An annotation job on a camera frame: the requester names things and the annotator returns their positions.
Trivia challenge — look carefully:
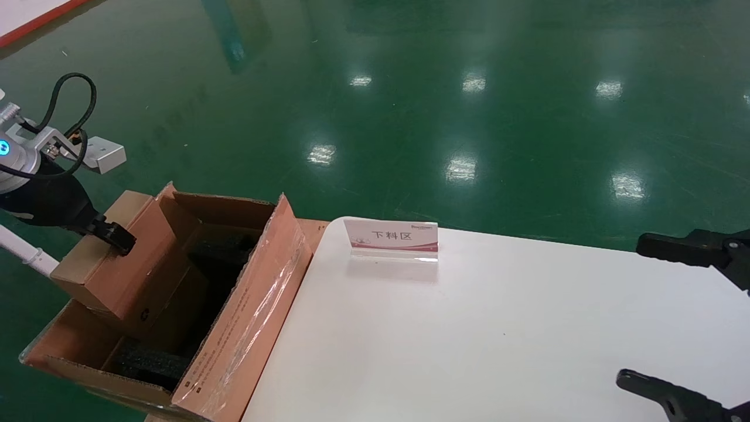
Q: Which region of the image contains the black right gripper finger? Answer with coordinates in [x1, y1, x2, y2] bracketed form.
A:
[616, 369, 750, 422]
[636, 229, 750, 292]

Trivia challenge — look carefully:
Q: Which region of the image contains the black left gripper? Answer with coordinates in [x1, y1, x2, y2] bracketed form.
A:
[0, 167, 137, 256]

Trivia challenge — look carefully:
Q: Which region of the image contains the small cardboard box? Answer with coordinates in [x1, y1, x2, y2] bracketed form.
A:
[50, 190, 207, 341]

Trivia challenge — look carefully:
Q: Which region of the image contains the large open cardboard box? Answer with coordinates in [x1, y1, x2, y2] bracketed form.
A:
[21, 182, 329, 422]

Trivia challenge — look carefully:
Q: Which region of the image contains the black foam insert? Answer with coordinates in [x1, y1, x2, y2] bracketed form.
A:
[111, 343, 193, 392]
[186, 233, 264, 277]

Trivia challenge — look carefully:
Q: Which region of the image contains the white red acrylic sign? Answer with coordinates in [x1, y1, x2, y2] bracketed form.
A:
[344, 218, 439, 263]

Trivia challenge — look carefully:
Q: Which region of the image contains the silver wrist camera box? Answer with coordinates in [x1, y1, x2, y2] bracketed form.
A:
[75, 136, 127, 175]

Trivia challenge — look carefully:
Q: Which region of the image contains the white pipe rail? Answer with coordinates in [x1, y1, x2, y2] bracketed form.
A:
[0, 224, 61, 276]

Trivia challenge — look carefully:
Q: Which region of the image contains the silver camera bracket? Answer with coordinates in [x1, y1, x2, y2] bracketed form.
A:
[12, 126, 80, 162]

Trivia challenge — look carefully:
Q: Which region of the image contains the short black looped cable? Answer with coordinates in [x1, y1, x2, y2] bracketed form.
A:
[21, 73, 97, 176]

